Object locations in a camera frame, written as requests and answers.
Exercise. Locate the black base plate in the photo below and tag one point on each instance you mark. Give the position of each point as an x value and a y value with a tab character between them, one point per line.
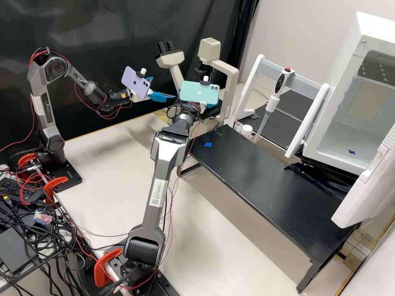
160	285
69	180

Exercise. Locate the wrist camera phone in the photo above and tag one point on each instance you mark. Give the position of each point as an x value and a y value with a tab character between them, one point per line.
197	92
132	81

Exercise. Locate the small circuit board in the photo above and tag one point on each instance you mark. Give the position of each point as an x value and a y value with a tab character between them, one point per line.
43	215

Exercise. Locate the black power adapter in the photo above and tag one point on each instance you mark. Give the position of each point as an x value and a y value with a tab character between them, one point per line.
18	188

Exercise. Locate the white pipette stand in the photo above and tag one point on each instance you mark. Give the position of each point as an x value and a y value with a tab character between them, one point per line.
311	123

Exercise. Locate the black flat box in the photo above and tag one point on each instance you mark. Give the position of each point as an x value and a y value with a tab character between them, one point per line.
15	249

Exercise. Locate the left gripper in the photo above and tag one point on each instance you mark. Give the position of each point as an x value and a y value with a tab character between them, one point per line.
150	92

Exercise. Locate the cream microscope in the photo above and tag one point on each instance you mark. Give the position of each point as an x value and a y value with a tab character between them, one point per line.
230	92

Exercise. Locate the white incubator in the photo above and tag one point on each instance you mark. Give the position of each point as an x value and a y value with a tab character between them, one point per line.
364	123

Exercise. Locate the pipette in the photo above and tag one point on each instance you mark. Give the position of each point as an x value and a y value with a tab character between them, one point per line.
284	78

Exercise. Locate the black platform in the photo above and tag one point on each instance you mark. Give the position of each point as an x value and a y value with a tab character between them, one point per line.
262	178
324	180
280	129
296	98

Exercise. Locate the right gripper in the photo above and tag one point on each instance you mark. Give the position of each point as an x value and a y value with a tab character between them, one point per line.
202	105

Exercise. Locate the red clamp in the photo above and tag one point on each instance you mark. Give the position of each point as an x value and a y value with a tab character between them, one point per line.
58	183
103	265
27	162

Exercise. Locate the right wrist camera phone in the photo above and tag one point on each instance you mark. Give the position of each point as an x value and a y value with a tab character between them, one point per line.
197	92

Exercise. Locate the left wrist camera phone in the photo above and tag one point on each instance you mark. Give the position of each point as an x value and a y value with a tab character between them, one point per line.
132	81

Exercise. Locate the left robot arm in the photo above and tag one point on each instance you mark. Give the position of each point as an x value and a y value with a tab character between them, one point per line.
40	89

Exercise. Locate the white-capped bottle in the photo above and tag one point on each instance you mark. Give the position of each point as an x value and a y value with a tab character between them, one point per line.
247	131

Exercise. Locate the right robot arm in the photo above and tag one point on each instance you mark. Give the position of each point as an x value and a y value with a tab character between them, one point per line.
160	172

